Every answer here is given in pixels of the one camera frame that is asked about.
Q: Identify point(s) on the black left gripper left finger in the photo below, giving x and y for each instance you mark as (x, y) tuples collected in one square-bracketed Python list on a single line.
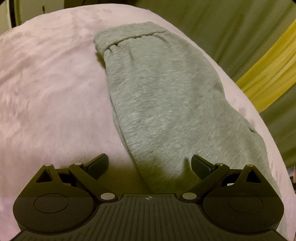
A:
[(58, 200)]

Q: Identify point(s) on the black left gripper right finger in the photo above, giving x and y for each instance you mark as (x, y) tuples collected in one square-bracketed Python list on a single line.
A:
[(239, 201)]

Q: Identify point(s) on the grey sweatpants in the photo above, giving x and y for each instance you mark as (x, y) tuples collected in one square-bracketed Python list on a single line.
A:
[(169, 104)]

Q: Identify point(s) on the pink fleece bed blanket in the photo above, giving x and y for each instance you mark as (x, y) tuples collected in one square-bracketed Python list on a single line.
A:
[(55, 107)]

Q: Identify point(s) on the yellow curtain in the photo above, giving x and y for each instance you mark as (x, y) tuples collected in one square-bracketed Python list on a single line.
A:
[(273, 74)]

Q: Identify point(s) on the green curtain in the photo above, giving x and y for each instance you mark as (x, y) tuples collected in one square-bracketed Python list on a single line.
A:
[(236, 34)]

